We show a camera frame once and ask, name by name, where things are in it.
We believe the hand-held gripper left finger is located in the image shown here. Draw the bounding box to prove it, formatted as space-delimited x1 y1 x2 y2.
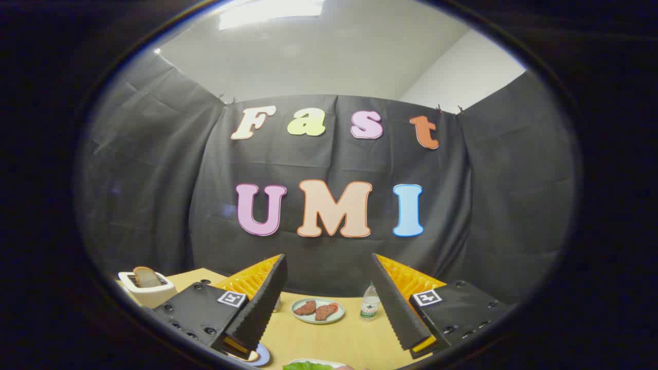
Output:
153 253 288 359

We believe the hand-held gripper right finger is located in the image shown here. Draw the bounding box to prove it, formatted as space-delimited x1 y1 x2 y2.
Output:
371 253 516 359

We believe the brown crust bread slice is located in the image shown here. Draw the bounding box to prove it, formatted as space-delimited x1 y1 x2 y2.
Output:
133 267 162 288

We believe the clear plastic water bottle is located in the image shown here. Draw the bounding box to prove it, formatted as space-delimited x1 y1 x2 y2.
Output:
360 282 381 320

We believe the blue plate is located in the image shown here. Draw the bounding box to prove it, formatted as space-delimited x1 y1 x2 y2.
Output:
226 342 271 367

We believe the pale green plate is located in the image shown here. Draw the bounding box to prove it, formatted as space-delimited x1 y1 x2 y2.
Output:
291 298 345 325

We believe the white plate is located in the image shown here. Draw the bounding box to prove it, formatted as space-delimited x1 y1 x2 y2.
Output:
287 358 348 370

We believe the cream white toaster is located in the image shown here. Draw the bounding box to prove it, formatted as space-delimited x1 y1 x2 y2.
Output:
118 268 178 308

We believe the black backdrop cloth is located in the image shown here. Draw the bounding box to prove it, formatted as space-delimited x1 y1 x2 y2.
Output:
77 49 575 309

